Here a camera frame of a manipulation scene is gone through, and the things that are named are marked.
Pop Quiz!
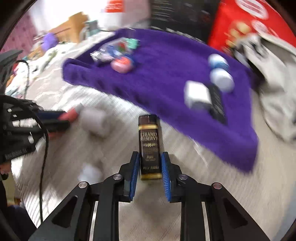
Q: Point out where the pink tube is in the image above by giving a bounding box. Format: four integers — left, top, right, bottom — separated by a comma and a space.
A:
49, 104, 84, 138

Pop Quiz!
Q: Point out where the brown gold Grand Reserve tube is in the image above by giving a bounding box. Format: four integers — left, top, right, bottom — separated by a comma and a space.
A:
138, 114, 162, 180

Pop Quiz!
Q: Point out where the white tape roll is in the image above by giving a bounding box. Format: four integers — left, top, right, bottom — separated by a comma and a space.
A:
79, 108, 110, 138

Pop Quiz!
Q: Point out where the small white plug adapter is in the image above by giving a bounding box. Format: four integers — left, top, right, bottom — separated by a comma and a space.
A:
78, 162, 104, 184

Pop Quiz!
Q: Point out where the black Horizon lighter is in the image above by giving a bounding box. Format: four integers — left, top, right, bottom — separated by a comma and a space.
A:
207, 83, 227, 125

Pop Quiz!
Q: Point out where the white usb charger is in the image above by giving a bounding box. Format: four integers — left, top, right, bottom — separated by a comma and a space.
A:
184, 80, 212, 109

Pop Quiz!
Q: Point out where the small vaseline jar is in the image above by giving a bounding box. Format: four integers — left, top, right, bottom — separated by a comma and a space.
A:
110, 54, 136, 74

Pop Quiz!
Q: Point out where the clear candy bottle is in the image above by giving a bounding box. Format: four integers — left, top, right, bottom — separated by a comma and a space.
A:
90, 38, 128, 64

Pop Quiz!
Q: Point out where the white blue cylindrical bottle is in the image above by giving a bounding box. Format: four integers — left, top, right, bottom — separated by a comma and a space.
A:
208, 54, 235, 93

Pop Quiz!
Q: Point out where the green binder clip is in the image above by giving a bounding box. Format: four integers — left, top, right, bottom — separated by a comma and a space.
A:
123, 38, 140, 51

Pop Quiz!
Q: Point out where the person's left hand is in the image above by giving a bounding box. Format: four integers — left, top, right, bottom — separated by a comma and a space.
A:
0, 161, 11, 180

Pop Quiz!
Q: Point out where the floral bedding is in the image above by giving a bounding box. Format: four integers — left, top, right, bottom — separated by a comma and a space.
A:
5, 42, 76, 98

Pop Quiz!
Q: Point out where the purple plush toy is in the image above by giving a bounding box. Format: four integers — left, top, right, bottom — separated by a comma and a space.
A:
41, 33, 59, 52

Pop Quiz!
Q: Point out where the wooden bed headboard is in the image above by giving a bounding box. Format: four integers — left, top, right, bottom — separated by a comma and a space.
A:
49, 12, 89, 43

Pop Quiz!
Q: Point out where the teal container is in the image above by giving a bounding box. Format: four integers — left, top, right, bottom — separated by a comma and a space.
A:
79, 20, 100, 41

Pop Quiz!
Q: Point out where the purple towel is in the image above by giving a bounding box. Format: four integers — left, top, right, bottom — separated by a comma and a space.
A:
62, 29, 258, 172

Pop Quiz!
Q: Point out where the white Miniso plastic bag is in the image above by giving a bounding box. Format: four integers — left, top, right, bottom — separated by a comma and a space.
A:
92, 0, 150, 31

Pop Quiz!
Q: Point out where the grey Nike waist bag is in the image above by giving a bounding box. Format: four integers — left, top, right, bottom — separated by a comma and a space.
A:
233, 32, 295, 143

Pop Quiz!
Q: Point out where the black headset box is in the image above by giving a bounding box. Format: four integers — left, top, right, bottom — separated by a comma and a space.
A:
149, 0, 220, 43

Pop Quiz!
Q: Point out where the red paper shopping bag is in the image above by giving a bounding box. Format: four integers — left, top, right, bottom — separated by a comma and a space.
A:
207, 0, 295, 54

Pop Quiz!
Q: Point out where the black cable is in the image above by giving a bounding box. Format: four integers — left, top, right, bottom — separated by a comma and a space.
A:
0, 59, 50, 225

